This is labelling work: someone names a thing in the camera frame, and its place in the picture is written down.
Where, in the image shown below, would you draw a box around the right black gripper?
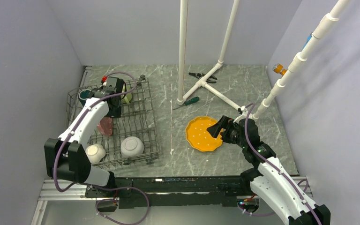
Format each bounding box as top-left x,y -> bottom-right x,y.
207,115 -> 247,148

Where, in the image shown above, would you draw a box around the cream yellow-green cup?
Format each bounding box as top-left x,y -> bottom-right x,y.
121,84 -> 132,105

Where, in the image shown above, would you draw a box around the yellow plate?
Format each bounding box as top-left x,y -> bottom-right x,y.
185,116 -> 223,152

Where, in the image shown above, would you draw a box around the dark green mug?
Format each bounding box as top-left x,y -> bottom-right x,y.
78,89 -> 91,106

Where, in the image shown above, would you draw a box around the pink dotted plate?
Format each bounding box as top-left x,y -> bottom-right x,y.
97,117 -> 113,136

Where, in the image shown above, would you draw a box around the white plain bowl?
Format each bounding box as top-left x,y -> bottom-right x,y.
120,136 -> 144,158

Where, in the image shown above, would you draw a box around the patterned floral bowl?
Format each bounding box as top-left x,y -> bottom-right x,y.
85,144 -> 106,164

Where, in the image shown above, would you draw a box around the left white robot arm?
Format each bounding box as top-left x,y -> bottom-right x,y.
44,76 -> 128,197

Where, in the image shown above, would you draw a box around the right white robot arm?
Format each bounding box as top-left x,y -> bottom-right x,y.
206,116 -> 331,225

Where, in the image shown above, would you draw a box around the black pliers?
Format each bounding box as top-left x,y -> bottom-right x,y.
188,72 -> 218,83

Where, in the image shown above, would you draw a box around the white PVC diagonal pipe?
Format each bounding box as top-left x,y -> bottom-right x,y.
250,0 -> 350,120

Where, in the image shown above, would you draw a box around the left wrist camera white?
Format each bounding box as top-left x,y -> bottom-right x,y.
101,75 -> 109,86

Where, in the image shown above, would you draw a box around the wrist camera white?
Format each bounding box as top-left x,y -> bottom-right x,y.
101,75 -> 109,86
234,104 -> 252,123

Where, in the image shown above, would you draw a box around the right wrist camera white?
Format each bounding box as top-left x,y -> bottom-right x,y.
234,104 -> 252,123

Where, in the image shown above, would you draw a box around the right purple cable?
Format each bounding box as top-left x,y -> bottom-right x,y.
237,103 -> 323,225

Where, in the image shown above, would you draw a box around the green handled screwdriver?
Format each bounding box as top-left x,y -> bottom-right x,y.
173,97 -> 200,110

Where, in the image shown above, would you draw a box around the white PVC pipe frame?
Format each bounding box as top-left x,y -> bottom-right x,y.
177,0 -> 252,113

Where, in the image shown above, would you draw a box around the grey wire dish rack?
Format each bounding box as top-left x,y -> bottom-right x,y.
67,79 -> 159,168

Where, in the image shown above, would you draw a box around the orange yellow wall fitting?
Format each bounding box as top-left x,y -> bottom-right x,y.
272,63 -> 287,76

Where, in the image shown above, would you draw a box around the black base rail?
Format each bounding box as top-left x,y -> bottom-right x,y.
85,176 -> 262,212

